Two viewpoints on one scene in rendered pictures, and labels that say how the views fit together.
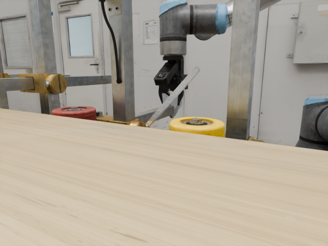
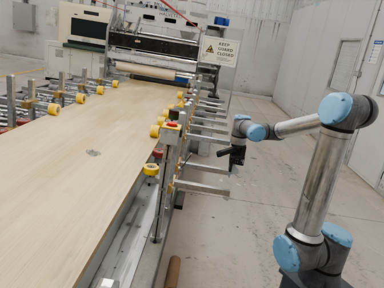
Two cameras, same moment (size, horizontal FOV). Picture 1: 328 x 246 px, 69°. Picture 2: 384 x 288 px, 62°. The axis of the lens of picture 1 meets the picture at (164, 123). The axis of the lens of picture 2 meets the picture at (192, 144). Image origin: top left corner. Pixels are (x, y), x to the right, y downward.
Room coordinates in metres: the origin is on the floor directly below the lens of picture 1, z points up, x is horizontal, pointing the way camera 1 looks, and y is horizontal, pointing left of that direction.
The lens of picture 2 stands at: (-0.17, -1.45, 1.55)
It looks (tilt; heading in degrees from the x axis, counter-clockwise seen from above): 18 degrees down; 63
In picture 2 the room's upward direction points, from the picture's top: 9 degrees clockwise
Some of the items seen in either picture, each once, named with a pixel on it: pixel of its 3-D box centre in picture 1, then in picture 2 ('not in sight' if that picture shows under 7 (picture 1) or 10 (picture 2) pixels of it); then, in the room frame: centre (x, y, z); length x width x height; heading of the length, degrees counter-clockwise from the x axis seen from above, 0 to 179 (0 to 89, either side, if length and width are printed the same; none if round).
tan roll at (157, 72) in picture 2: not in sight; (161, 72); (1.27, 2.65, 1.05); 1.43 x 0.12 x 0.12; 152
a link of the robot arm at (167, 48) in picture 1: (172, 49); (238, 140); (0.84, -0.03, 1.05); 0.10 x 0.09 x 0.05; 62
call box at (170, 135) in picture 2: not in sight; (170, 134); (0.29, -0.36, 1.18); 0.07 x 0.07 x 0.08; 62
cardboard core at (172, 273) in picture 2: not in sight; (172, 275); (0.63, 0.09, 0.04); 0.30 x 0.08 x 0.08; 62
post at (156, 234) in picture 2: not in sight; (162, 193); (0.28, -0.36, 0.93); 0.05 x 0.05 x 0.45; 62
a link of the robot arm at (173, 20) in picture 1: (174, 22); (241, 126); (0.83, -0.03, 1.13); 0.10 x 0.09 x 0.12; 88
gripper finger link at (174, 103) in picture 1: (177, 104); (233, 171); (0.84, -0.05, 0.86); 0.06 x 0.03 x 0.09; 152
